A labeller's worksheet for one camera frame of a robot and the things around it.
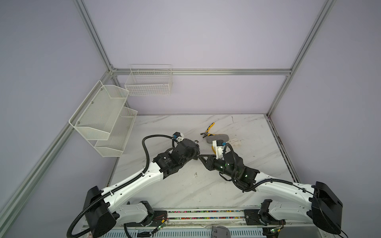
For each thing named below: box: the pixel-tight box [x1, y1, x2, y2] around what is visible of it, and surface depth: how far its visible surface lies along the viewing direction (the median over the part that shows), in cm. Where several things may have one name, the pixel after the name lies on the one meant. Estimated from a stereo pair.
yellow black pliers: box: [200, 121, 220, 139], surface depth 113 cm
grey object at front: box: [211, 225, 231, 238], surface depth 71 cm
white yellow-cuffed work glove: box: [211, 139, 225, 160], surface depth 69 cm
